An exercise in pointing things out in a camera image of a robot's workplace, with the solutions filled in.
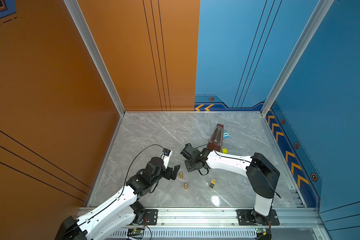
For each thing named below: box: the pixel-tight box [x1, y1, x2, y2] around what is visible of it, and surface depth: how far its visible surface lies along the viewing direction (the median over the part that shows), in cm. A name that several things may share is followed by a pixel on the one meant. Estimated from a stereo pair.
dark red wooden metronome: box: [206, 123, 224, 152], surface depth 93 cm
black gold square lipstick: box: [209, 179, 217, 189], surface depth 80 cm
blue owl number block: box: [223, 131, 231, 139], surface depth 107 cm
